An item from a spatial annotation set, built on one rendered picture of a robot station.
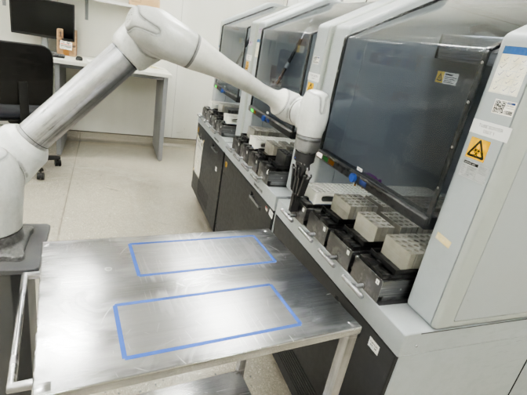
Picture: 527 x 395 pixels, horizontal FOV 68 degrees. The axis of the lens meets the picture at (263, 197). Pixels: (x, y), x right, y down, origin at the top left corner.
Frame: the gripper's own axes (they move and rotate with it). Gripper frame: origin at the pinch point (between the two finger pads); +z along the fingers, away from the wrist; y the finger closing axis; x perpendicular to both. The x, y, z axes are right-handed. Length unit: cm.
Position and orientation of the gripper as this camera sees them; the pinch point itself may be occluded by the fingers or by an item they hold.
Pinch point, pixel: (294, 202)
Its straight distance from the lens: 148.2
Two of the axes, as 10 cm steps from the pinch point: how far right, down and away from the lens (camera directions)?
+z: -1.7, 9.2, 3.6
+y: -3.4, -4.0, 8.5
